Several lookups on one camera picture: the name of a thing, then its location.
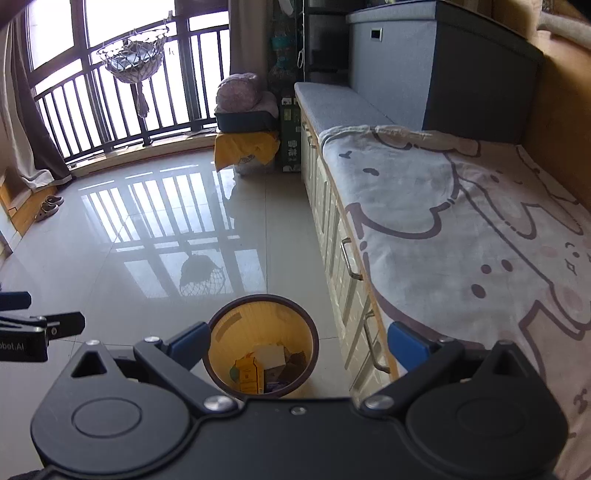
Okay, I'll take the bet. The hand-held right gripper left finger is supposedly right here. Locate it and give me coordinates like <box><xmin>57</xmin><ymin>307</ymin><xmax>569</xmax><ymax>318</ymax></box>
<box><xmin>65</xmin><ymin>322</ymin><xmax>236</xmax><ymax>412</ymax></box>

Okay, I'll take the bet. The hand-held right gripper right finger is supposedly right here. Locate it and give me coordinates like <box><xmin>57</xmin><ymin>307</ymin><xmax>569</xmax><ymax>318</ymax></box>
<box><xmin>361</xmin><ymin>322</ymin><xmax>539</xmax><ymax>411</ymax></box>

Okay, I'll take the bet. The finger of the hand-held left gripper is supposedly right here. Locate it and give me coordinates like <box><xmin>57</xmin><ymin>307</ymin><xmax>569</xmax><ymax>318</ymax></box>
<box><xmin>0</xmin><ymin>312</ymin><xmax>86</xmax><ymax>341</ymax></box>
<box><xmin>0</xmin><ymin>292</ymin><xmax>33</xmax><ymax>310</ymax></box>

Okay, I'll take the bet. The yellow printed carton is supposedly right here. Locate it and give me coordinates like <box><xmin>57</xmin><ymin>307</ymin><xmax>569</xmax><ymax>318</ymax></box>
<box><xmin>232</xmin><ymin>353</ymin><xmax>265</xmax><ymax>395</ymax></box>

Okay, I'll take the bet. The white paper box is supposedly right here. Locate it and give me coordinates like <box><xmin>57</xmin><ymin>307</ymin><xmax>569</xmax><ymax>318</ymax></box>
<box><xmin>253</xmin><ymin>345</ymin><xmax>287</xmax><ymax>370</ymax></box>

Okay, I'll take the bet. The round wood-grain waste bin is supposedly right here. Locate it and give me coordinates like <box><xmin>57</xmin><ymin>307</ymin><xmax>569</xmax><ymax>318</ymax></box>
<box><xmin>202</xmin><ymin>294</ymin><xmax>319</xmax><ymax>400</ymax></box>

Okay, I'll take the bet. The cartoon printed blanket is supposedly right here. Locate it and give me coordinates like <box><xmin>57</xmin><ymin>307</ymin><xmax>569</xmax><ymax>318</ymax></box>
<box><xmin>318</xmin><ymin>124</ymin><xmax>591</xmax><ymax>480</ymax></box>

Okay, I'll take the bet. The cream drawer cabinet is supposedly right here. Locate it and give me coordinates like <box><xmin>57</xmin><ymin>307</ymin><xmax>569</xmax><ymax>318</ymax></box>
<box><xmin>300</xmin><ymin>108</ymin><xmax>400</xmax><ymax>402</ymax></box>

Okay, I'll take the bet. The brown window curtain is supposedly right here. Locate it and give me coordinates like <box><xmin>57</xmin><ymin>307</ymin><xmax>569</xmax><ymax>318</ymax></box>
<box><xmin>0</xmin><ymin>18</ymin><xmax>73</xmax><ymax>191</ymax></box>

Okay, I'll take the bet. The white printed bag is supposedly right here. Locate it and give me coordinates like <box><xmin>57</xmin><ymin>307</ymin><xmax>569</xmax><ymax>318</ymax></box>
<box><xmin>233</xmin><ymin>152</ymin><xmax>273</xmax><ymax>177</ymax></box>

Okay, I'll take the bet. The black window railing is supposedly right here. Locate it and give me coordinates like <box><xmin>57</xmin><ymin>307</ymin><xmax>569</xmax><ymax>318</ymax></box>
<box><xmin>28</xmin><ymin>9</ymin><xmax>232</xmax><ymax>167</ymax></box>

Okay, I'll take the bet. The yellow cloth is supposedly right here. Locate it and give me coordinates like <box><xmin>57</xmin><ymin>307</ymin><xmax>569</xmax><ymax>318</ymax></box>
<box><xmin>213</xmin><ymin>129</ymin><xmax>281</xmax><ymax>172</ymax></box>

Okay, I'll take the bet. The green cardboard box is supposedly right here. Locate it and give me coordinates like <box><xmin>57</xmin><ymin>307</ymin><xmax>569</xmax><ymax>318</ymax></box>
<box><xmin>276</xmin><ymin>97</ymin><xmax>304</xmax><ymax>174</ymax></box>

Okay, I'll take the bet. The dark plastic tray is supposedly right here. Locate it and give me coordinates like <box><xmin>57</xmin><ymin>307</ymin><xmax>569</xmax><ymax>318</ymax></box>
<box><xmin>215</xmin><ymin>108</ymin><xmax>280</xmax><ymax>133</ymax></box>

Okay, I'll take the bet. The grey bench cushion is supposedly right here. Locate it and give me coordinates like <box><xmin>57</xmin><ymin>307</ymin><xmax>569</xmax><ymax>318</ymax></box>
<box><xmin>294</xmin><ymin>82</ymin><xmax>398</xmax><ymax>136</ymax></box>

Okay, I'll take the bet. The pink fabric bundle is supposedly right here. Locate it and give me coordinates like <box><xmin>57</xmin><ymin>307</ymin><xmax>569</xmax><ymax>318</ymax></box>
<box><xmin>217</xmin><ymin>72</ymin><xmax>265</xmax><ymax>112</ymax></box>

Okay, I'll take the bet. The hanging net basket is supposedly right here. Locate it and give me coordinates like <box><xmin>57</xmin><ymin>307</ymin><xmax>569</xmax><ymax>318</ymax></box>
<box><xmin>96</xmin><ymin>27</ymin><xmax>171</xmax><ymax>118</ymax></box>

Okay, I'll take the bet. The grey storage box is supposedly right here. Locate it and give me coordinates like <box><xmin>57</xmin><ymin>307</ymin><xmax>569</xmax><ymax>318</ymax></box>
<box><xmin>346</xmin><ymin>0</ymin><xmax>546</xmax><ymax>145</ymax></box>

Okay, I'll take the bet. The cluttered storage rack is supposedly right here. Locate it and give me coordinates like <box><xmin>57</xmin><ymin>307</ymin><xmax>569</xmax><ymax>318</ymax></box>
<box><xmin>269</xmin><ymin>0</ymin><xmax>306</xmax><ymax>100</ymax></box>

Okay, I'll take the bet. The beige window curtain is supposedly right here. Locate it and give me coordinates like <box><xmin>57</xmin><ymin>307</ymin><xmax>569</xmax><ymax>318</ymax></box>
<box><xmin>228</xmin><ymin>0</ymin><xmax>278</xmax><ymax>79</ymax></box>

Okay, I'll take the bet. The dark metal shelf unit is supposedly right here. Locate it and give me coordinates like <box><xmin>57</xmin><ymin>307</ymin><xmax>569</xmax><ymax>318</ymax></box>
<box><xmin>304</xmin><ymin>0</ymin><xmax>352</xmax><ymax>85</ymax></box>

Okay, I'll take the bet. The metal drawer handle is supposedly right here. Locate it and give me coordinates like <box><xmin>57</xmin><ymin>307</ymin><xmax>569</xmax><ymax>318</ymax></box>
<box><xmin>364</xmin><ymin>311</ymin><xmax>391</xmax><ymax>374</ymax></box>
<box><xmin>341</xmin><ymin>237</ymin><xmax>363</xmax><ymax>281</ymax></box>

